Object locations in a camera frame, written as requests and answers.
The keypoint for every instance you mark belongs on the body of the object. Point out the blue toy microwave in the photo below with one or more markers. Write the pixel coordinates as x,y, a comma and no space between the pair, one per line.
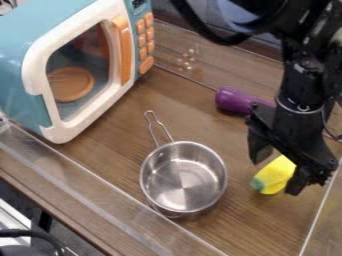
71,56

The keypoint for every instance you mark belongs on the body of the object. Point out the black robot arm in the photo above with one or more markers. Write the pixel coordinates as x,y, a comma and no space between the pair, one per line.
309,27

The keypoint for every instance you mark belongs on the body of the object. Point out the clear acrylic barrier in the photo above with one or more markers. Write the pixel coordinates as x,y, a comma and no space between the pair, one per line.
114,221

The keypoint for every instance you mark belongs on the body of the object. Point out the yellow toy banana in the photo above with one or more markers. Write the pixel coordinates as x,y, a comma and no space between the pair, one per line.
272,178

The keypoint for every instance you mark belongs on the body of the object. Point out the silver pot with handle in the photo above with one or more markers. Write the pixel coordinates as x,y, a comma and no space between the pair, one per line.
184,174

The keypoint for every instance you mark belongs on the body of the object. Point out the purple toy eggplant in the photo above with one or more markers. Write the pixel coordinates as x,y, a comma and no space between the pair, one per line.
236,101

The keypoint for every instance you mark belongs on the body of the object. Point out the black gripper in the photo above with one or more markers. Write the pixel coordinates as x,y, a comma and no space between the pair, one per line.
293,132

